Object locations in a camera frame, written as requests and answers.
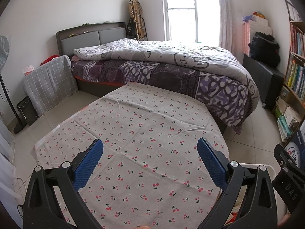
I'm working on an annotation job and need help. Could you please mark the pile of black clothes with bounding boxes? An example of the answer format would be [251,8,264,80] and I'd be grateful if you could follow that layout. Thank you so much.
[248,31,281,68]

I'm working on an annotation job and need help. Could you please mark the grey plastic cover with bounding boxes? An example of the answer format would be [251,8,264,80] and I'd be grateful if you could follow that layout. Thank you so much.
[0,35,12,74]

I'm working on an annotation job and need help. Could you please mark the wooden bookshelf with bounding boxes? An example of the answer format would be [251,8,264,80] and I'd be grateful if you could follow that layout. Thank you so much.
[272,0,305,146]

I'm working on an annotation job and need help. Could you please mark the black floor stand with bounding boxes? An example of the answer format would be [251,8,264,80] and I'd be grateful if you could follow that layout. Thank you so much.
[0,73,26,134]

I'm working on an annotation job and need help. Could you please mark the floor stack of books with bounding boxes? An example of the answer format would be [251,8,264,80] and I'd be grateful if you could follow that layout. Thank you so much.
[274,95,302,142]

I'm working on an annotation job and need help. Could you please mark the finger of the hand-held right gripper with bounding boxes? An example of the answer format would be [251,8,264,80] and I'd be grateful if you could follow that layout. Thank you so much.
[273,143,303,175]

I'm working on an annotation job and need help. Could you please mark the pink white cabinet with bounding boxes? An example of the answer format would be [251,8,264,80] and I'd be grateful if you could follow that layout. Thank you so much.
[242,14,272,55]

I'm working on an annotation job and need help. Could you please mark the white cloth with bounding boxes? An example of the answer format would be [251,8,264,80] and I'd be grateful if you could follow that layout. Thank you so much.
[0,119,19,210]

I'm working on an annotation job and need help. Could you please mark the white sheer curtain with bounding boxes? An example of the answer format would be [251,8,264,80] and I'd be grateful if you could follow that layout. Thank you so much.
[216,0,235,50]

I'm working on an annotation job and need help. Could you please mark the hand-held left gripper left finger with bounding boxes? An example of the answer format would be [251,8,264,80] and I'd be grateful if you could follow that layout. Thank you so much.
[24,138,104,229]

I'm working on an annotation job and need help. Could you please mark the row of upright books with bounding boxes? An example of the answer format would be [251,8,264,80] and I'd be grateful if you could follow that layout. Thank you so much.
[289,24,305,55]
[285,57,305,98]

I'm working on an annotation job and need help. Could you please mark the black storage bench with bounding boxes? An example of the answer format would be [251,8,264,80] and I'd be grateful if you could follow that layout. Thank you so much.
[242,52,285,109]

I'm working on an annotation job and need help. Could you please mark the dark bed with grey headboard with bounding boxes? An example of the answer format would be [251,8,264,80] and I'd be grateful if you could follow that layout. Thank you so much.
[56,21,260,135]

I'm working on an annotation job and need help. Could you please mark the small black appliance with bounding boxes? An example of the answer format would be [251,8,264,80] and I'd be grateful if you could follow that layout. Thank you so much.
[16,96,39,126]

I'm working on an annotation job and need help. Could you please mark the grey cartoon print quilt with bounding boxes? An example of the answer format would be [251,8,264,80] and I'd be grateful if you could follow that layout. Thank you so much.
[72,38,260,105]

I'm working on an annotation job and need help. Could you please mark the plaid coat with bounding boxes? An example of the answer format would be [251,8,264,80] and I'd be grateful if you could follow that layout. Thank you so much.
[129,0,148,41]

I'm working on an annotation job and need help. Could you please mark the white power cable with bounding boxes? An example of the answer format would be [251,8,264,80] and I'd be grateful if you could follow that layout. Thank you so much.
[13,141,27,197]

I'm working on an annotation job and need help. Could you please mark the red cloth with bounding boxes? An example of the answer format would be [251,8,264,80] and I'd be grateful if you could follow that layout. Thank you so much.
[40,55,59,66]

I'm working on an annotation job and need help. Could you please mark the cherry print tablecloth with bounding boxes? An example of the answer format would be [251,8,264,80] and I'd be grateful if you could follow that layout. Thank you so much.
[33,82,230,229]

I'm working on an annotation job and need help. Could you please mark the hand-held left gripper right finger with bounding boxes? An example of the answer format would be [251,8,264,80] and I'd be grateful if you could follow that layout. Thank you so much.
[197,137,278,229]

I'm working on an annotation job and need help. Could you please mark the black bag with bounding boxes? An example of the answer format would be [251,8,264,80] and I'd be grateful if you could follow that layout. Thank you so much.
[126,18,137,39]

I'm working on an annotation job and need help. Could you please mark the grey checked cushion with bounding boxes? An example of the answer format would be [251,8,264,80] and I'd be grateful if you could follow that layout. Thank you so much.
[22,55,78,117]

